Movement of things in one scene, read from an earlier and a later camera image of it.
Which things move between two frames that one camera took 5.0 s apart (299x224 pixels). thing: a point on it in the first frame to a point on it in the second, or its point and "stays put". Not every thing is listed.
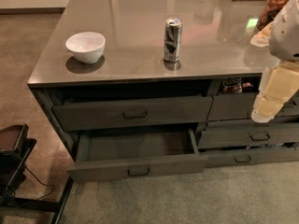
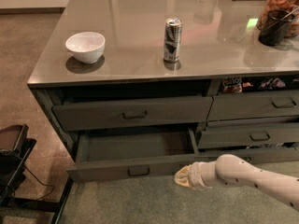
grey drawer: x=134 y=114 stays put
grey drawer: x=125 y=154 stays put
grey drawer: x=239 y=105 stays put
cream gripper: x=286 y=35 to x=195 y=175
